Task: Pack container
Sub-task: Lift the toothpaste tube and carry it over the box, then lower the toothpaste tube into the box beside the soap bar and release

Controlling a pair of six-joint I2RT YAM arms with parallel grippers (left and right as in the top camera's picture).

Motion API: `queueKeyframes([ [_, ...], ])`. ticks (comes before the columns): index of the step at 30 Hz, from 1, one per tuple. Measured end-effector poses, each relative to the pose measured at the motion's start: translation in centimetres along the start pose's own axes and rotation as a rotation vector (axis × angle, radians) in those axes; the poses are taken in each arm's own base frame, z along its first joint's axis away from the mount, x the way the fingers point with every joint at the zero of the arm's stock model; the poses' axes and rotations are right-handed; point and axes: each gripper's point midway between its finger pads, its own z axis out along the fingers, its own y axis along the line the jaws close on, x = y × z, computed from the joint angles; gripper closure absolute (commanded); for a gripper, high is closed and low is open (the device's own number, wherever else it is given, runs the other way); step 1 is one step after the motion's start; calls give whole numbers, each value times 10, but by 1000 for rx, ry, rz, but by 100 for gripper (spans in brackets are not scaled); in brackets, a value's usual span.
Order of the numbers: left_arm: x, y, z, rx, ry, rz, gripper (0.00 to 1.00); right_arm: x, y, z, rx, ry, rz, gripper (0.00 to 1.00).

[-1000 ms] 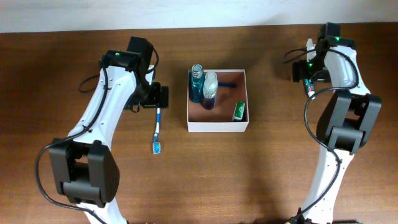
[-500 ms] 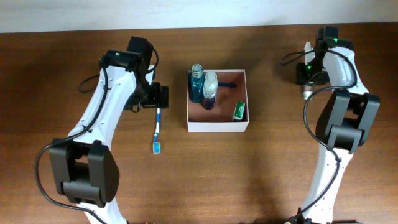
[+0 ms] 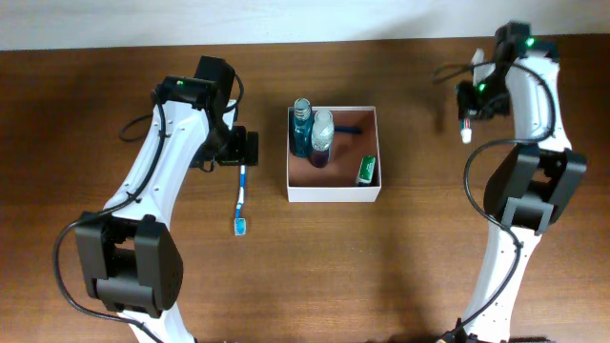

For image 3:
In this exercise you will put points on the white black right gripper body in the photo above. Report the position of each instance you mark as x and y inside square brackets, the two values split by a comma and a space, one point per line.
[490, 94]

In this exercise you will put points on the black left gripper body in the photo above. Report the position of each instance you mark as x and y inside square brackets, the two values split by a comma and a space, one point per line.
[228, 145]

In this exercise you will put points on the green toothpaste tube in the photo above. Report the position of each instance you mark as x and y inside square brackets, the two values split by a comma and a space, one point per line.
[466, 131]

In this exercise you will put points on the blue Listerine mouthwash bottle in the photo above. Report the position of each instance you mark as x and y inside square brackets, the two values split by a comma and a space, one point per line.
[302, 126]

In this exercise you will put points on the clear foaming soap pump bottle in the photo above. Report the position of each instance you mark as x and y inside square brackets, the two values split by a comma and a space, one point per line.
[323, 131]

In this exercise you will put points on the blue white toothbrush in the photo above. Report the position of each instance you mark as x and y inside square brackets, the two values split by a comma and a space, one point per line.
[240, 225]

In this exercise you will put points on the blue disposable razor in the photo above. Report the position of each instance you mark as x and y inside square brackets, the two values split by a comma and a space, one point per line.
[349, 130]

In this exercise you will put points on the green white soap box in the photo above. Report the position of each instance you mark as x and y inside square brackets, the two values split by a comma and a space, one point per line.
[366, 171]

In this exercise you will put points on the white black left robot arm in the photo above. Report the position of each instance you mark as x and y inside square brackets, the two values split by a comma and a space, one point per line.
[128, 257]

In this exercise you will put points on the pink white open box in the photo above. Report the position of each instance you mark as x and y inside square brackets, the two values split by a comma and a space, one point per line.
[337, 181]

